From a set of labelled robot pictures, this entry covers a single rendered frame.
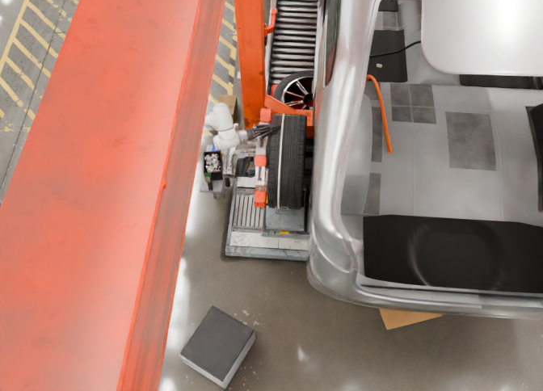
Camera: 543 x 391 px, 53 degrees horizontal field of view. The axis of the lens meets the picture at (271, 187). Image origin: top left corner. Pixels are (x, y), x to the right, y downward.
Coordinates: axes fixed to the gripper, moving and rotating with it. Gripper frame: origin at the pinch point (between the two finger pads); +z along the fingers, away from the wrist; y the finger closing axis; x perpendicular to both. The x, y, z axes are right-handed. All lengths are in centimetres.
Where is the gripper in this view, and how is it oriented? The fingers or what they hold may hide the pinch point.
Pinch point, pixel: (275, 127)
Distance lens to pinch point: 351.3
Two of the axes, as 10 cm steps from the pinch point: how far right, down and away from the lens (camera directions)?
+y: 3.5, 7.4, -5.8
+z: 9.4, -2.8, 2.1
